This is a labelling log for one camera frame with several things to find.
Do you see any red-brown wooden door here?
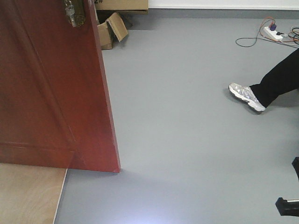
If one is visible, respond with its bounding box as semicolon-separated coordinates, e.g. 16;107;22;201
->
0;0;121;173

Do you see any open flat cardboard box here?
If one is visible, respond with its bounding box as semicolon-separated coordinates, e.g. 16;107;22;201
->
97;12;128;50

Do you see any labelled closed cardboard box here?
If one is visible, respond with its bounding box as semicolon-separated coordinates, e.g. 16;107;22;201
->
94;0;149;14

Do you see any seated person in white shirt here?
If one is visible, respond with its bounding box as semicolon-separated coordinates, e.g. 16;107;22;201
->
228;49;299;112

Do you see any plywood floor board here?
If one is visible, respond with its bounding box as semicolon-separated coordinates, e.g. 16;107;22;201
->
0;163;67;224

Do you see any white power strip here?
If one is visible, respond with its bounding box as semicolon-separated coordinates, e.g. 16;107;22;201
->
263;27;283;41

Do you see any purple power plug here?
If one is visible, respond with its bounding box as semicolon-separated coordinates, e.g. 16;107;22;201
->
269;22;277;31

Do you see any brass door handle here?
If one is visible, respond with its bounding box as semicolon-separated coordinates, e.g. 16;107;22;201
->
63;0;85;28

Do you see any orange cable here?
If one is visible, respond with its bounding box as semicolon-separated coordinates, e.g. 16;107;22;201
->
256;16;299;44

